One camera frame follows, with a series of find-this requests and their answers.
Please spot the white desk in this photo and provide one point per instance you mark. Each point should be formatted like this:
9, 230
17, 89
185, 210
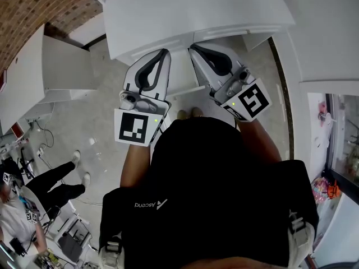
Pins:
182, 7

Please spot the person's brown shoe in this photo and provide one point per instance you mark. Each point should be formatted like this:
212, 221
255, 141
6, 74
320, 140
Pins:
197, 112
182, 115

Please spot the glass display case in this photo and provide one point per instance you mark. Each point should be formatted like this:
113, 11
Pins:
346, 139

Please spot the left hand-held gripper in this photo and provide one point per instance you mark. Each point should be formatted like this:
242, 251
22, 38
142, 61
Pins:
133, 126

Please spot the pink toy bag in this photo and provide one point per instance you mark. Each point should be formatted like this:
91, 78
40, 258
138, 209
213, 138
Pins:
320, 190

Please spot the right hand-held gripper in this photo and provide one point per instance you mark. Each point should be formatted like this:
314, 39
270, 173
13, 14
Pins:
253, 99

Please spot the person's black shirt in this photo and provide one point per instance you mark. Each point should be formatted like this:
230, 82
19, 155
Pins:
207, 183

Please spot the person's right brown shoe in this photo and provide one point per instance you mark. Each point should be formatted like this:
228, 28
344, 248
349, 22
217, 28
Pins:
197, 112

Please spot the person's left brown shoe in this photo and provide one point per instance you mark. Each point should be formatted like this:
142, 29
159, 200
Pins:
182, 115

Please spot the white shelf cabinet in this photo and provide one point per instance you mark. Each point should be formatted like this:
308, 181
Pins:
64, 63

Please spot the white drawer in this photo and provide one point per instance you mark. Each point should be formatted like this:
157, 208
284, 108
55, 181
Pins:
181, 71

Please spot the person's right forearm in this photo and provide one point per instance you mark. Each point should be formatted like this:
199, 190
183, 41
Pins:
261, 141

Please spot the person's left forearm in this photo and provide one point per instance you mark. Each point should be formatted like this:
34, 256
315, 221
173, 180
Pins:
134, 167

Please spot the orange toy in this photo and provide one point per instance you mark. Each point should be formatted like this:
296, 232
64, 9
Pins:
333, 190

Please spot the black router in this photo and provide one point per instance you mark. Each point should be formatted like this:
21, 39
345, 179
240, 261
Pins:
70, 245

